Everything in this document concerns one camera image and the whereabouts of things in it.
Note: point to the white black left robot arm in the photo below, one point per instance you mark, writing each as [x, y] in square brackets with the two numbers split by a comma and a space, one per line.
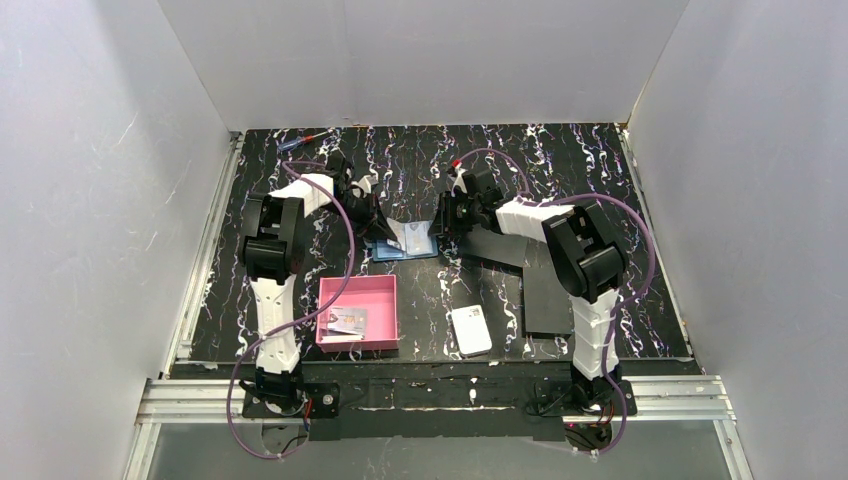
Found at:
[272, 252]

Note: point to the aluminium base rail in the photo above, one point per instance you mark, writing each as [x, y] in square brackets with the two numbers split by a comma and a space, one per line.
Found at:
[684, 427]

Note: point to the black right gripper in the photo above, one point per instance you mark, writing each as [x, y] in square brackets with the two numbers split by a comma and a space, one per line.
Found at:
[452, 214]

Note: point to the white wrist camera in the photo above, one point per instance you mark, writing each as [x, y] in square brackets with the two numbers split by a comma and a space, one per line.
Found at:
[364, 186]
[455, 173]

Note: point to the white small box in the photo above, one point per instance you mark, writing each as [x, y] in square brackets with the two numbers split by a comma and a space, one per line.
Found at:
[471, 330]

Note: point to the silver VIP credit card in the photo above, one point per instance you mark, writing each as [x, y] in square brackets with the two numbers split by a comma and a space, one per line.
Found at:
[418, 243]

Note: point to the stack of grey cards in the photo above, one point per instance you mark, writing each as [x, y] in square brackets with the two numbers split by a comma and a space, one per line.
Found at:
[335, 337]

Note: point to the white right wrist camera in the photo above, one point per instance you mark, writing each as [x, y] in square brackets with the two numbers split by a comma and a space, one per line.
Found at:
[455, 173]

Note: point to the blue red handled screwdriver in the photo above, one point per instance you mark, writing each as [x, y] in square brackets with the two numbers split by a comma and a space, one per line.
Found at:
[299, 141]

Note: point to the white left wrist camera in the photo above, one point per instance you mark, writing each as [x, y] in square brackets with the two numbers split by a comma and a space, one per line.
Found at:
[364, 186]

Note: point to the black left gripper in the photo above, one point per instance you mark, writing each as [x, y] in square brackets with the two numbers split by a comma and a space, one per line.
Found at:
[365, 208]

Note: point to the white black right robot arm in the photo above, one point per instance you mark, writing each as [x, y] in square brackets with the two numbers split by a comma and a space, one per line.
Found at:
[588, 262]

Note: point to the loose VIP card in tray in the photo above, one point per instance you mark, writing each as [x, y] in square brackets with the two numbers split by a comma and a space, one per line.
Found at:
[348, 320]

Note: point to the flat black rectangular box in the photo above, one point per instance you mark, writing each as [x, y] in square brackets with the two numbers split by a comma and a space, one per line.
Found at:
[547, 308]

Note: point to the pink plastic tray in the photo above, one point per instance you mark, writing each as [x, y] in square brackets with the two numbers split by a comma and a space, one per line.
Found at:
[375, 293]

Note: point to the blue leather card holder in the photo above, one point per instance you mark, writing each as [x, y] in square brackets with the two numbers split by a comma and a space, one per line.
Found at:
[390, 251]

